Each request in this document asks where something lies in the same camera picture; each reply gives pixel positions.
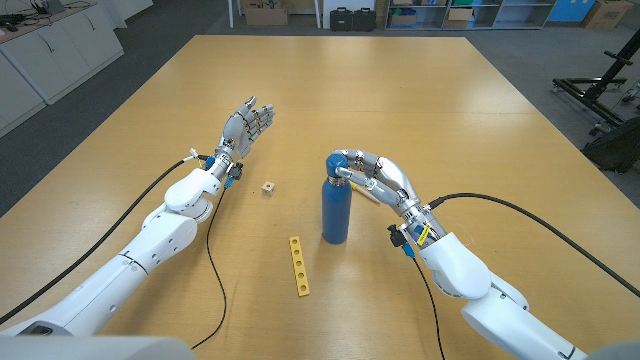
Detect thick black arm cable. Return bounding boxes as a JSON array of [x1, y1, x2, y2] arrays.
[[0, 157, 207, 325], [427, 192, 640, 299]]

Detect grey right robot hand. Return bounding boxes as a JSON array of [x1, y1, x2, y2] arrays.
[[331, 148, 423, 217]]

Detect grey metal shelf unit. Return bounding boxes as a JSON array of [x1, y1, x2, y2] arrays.
[[383, 0, 557, 31]]

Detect tilted cardboard box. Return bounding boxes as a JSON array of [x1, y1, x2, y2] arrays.
[[581, 0, 635, 30]]

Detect yellow perforated strip block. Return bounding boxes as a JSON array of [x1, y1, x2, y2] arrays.
[[288, 235, 311, 298]]

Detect black metal wheeled stand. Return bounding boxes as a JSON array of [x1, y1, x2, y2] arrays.
[[552, 28, 640, 136]]

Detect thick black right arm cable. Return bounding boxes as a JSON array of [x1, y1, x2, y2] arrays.
[[427, 192, 640, 299]]

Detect large cardboard box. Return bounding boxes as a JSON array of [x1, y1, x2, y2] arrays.
[[243, 3, 290, 27]]

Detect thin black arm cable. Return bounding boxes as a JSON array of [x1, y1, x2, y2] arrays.
[[191, 185, 229, 351], [407, 252, 447, 360]]

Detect small cardboard box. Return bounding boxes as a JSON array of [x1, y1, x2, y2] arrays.
[[446, 7, 474, 29]]

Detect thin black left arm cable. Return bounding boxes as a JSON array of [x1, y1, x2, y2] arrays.
[[191, 185, 229, 351]]

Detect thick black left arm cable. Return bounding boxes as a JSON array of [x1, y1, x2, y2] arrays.
[[0, 157, 207, 325]]

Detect blue panel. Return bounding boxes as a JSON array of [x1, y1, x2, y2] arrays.
[[547, 0, 585, 23]]

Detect white cabinet row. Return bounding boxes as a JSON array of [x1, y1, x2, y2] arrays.
[[0, 0, 125, 139]]

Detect black hard case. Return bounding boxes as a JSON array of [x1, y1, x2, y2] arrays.
[[352, 7, 378, 33], [329, 6, 354, 32]]

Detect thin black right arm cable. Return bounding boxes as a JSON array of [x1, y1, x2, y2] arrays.
[[407, 252, 447, 360]]

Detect blue bottle cap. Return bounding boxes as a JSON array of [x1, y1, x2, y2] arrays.
[[325, 152, 350, 177]]

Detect grey robot torso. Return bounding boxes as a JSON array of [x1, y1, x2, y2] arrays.
[[0, 335, 197, 360]]

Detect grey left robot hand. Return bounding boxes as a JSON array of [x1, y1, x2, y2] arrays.
[[215, 95, 277, 162]]

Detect blue metal bottle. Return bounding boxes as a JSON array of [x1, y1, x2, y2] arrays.
[[321, 172, 354, 246]]

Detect black cables on cabinet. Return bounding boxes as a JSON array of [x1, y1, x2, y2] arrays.
[[0, 12, 32, 33]]

